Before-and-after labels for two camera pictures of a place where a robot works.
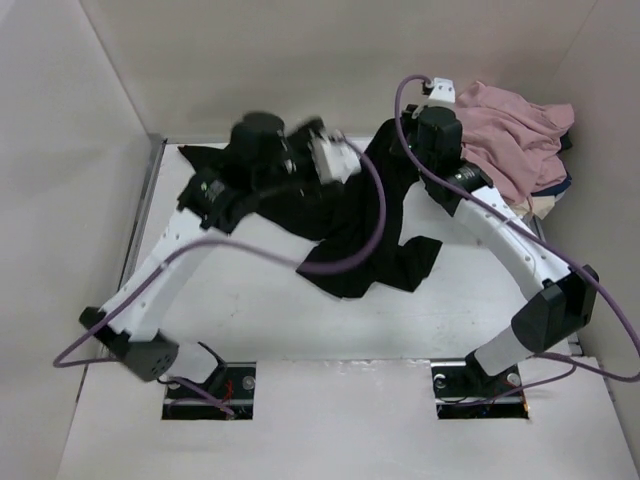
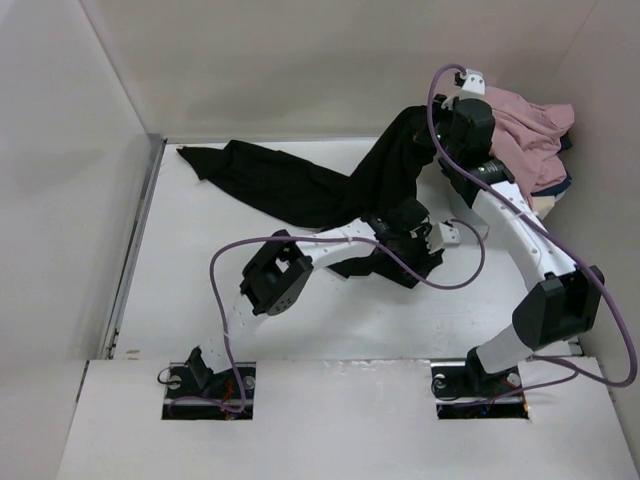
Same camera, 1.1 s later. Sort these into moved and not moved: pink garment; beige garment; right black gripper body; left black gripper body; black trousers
Moved: left black gripper body; right black gripper body; black trousers
Not moved: beige garment; pink garment
